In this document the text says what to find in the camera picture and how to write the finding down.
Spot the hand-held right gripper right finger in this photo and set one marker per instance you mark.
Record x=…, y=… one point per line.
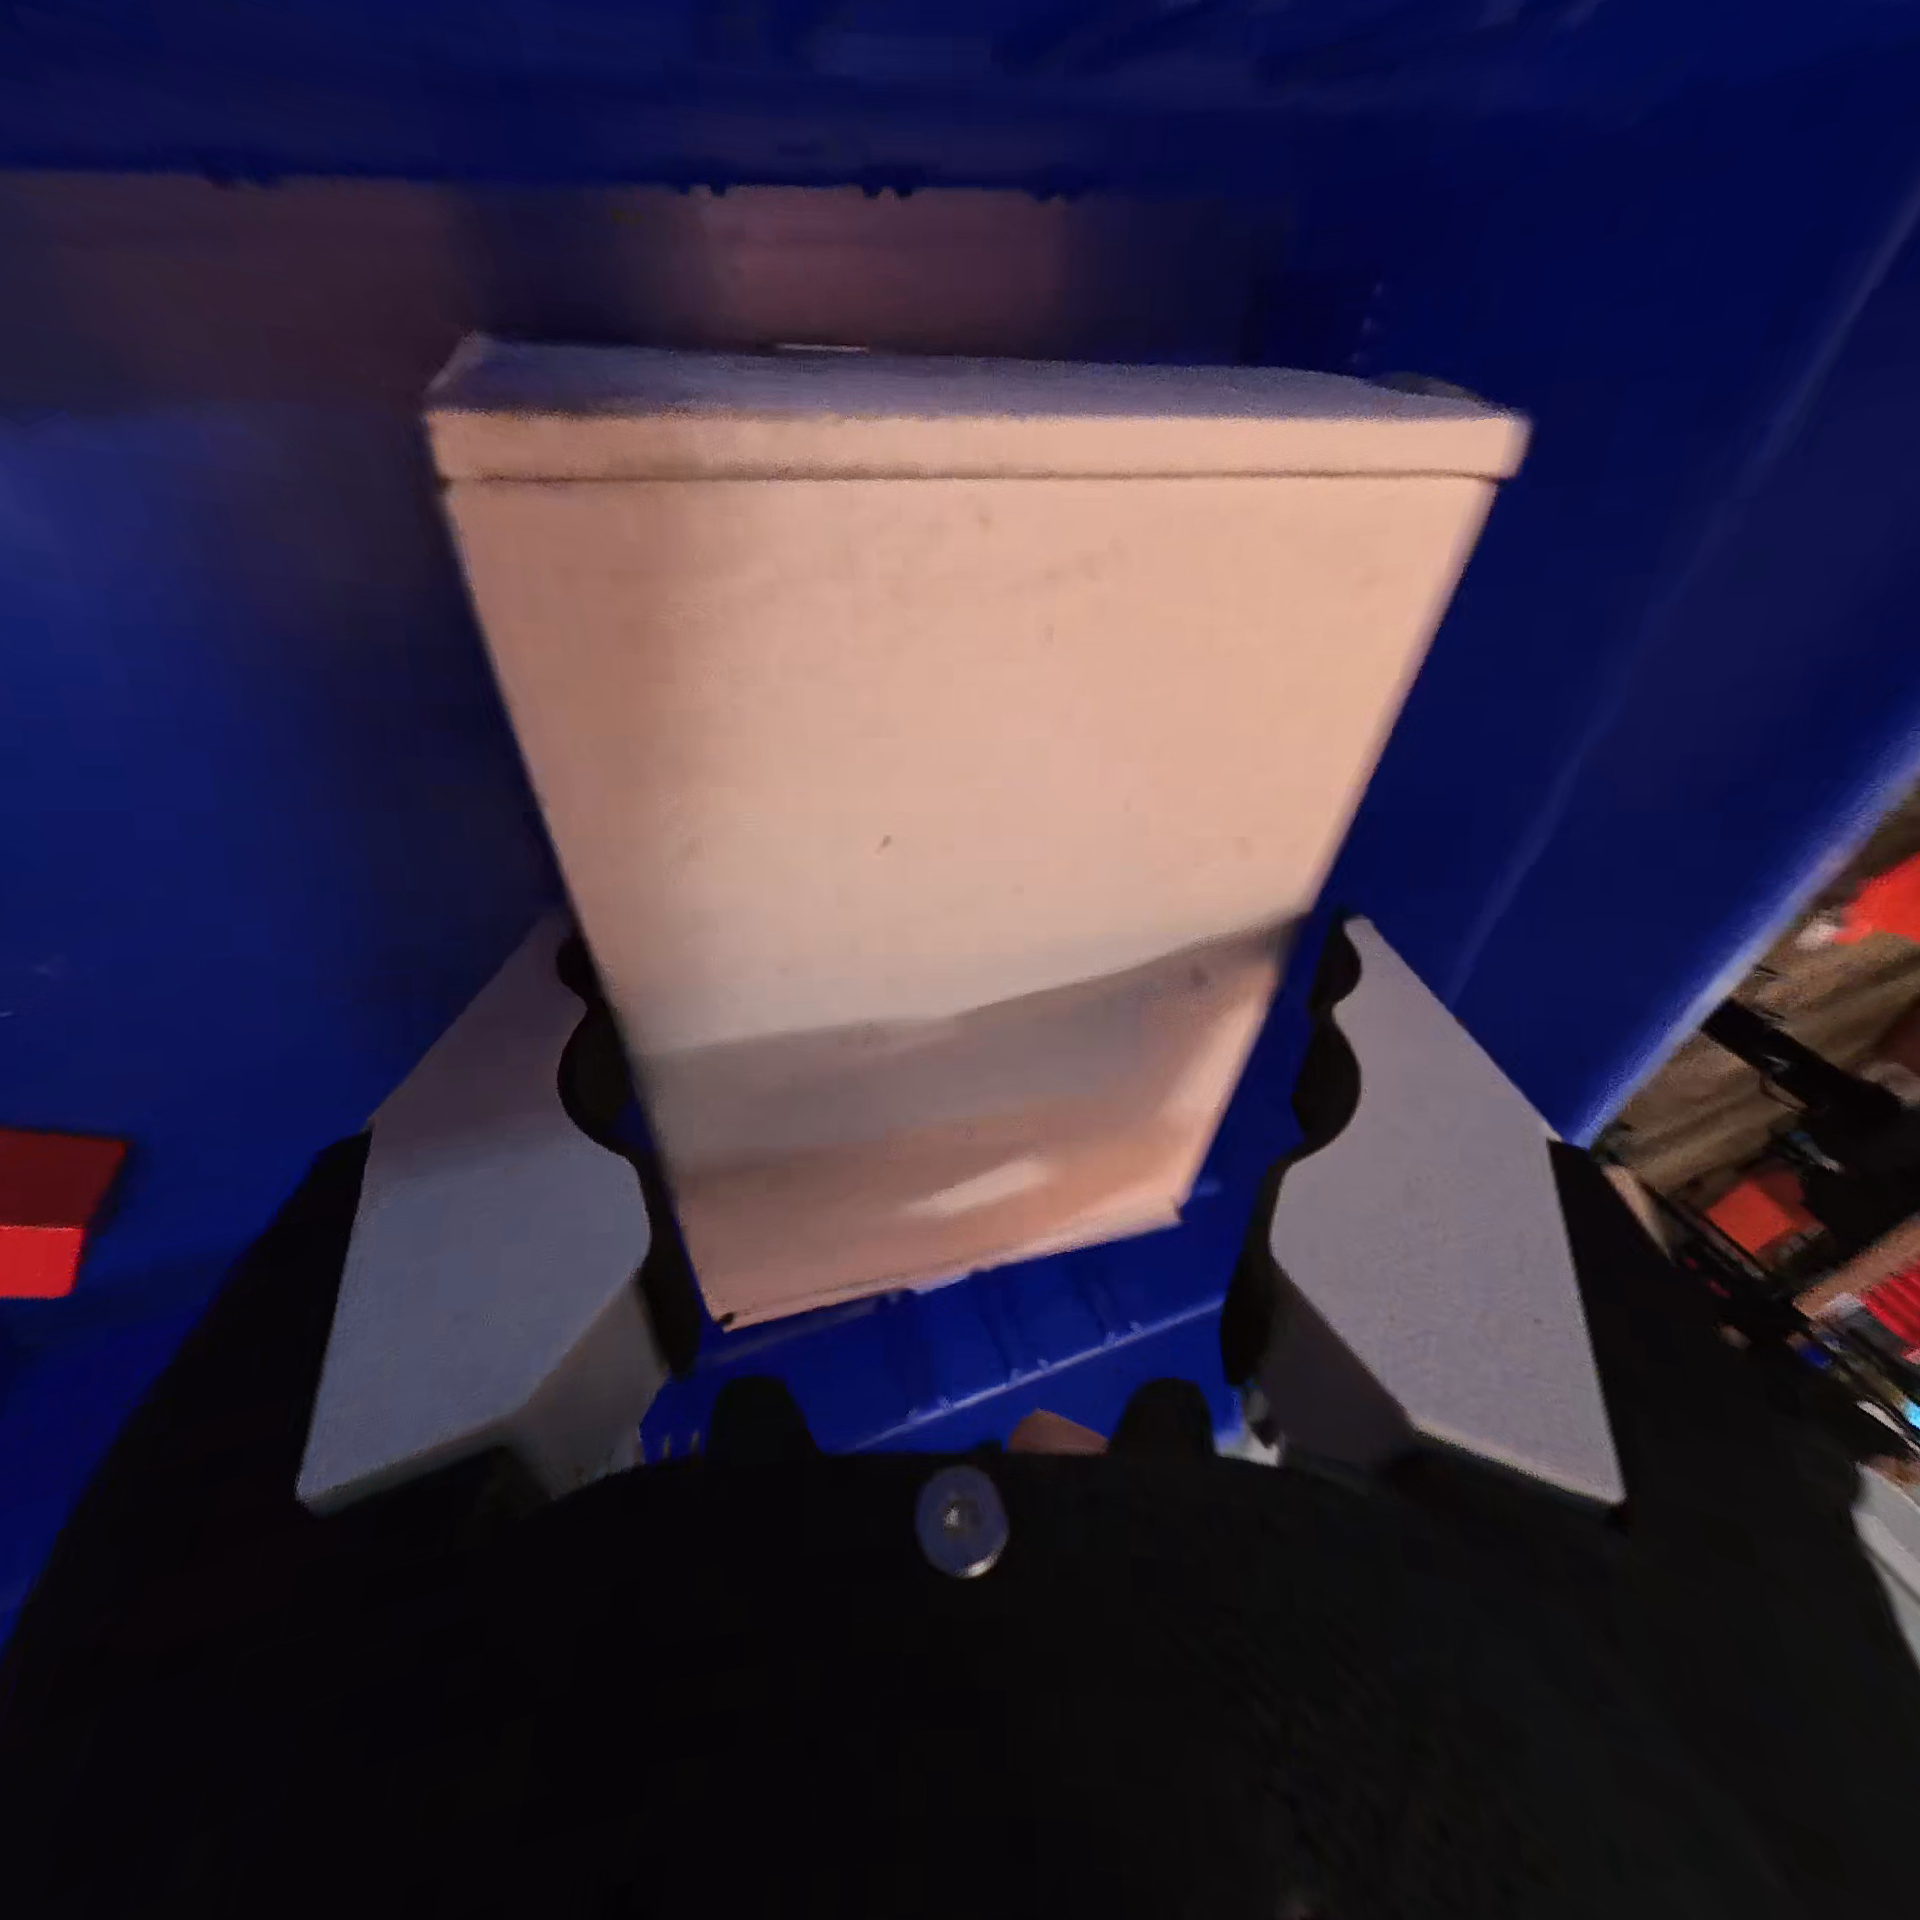
x=1441, y=1275

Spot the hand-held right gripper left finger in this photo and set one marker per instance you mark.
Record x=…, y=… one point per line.
x=482, y=1275

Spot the red cube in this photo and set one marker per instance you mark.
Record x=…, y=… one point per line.
x=53, y=1206

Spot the blue plastic bin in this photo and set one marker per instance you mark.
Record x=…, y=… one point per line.
x=225, y=674

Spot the white cardboard mailer box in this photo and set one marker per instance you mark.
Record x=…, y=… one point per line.
x=945, y=720

